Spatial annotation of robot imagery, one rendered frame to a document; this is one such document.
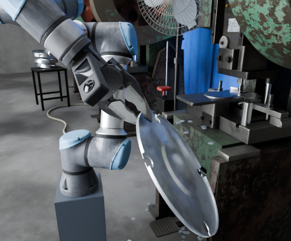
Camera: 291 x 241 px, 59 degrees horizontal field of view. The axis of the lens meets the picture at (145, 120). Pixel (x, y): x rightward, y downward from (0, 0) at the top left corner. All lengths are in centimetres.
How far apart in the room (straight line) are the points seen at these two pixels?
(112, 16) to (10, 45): 545
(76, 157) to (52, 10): 57
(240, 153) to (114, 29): 62
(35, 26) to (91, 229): 82
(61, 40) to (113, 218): 127
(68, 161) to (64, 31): 59
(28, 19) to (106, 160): 56
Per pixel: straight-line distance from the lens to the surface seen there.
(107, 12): 229
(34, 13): 53
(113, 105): 53
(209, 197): 66
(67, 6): 60
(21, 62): 755
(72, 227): 111
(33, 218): 175
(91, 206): 106
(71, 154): 98
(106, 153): 92
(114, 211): 168
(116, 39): 94
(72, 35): 52
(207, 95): 112
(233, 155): 94
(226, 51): 114
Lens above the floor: 105
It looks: 19 degrees down
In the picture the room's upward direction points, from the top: straight up
